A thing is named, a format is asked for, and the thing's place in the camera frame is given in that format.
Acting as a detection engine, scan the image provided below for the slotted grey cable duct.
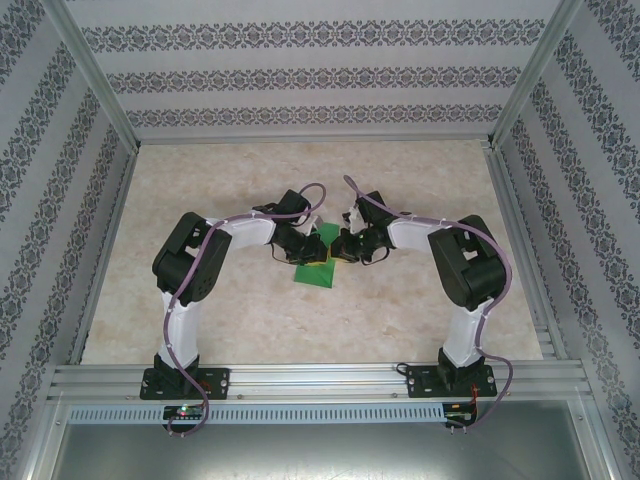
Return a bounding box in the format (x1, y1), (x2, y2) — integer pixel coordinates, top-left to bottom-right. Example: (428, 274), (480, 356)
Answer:
(67, 402), (447, 424)

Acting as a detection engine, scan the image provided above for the aluminium table edge rail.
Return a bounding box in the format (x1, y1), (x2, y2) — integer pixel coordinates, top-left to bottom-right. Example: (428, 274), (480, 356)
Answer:
(480, 142), (571, 362)
(67, 147), (140, 365)

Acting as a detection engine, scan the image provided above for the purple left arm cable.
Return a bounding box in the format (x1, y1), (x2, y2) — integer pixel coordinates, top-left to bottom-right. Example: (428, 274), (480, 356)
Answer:
(162, 182), (329, 439)

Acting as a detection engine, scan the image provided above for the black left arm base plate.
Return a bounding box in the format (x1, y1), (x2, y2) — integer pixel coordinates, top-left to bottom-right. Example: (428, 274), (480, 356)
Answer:
(139, 367), (232, 402)

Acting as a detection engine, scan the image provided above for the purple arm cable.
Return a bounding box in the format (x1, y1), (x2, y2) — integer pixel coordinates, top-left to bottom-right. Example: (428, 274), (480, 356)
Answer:
(342, 173), (517, 434)
(162, 182), (329, 439)

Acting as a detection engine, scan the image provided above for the circuit board with green light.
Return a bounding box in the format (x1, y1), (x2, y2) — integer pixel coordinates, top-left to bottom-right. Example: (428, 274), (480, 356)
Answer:
(162, 404), (207, 422)

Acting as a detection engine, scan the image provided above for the aluminium frame post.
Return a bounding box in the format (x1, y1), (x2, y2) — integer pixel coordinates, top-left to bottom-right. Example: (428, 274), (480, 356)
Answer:
(47, 0), (142, 151)
(487, 0), (586, 149)

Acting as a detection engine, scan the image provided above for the grey sheet metal panel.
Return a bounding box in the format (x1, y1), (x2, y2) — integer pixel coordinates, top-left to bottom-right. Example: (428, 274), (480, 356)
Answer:
(22, 422), (624, 480)

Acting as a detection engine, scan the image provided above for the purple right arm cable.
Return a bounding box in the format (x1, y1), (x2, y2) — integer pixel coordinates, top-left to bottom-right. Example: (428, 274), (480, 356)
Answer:
(342, 173), (517, 434)

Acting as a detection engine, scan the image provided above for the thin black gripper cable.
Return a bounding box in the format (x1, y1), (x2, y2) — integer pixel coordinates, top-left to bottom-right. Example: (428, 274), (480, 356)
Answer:
(268, 241), (301, 268)
(359, 246), (392, 267)

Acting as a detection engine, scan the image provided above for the aluminium frame strut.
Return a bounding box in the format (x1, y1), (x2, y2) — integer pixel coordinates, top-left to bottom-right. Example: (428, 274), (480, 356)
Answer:
(569, 392), (626, 480)
(14, 392), (71, 480)

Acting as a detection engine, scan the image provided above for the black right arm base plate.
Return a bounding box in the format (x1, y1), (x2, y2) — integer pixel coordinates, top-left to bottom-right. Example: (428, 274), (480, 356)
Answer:
(405, 363), (499, 400)

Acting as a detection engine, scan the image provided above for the wide aluminium base rail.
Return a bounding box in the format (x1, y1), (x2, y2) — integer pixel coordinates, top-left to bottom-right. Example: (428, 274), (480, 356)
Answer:
(47, 360), (594, 402)

